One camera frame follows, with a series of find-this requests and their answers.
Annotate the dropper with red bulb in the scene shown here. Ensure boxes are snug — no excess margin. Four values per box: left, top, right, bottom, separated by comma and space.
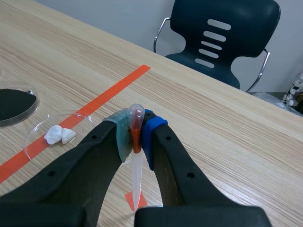
127, 103, 145, 212

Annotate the clear glass dish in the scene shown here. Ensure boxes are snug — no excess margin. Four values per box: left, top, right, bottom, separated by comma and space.
25, 112, 95, 163

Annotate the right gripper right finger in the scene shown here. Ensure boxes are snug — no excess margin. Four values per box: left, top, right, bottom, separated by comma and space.
134, 109, 273, 227

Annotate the white lump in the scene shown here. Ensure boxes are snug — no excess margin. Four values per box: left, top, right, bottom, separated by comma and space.
61, 128, 77, 144
44, 125, 63, 145

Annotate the dark blue chair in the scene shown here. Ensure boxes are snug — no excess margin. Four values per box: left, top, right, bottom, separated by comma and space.
153, 0, 282, 93

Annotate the glass dish with black powder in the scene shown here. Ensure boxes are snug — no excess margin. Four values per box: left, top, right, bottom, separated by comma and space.
0, 87, 40, 129

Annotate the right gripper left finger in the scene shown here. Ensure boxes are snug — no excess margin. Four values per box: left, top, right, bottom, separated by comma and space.
0, 108, 132, 227

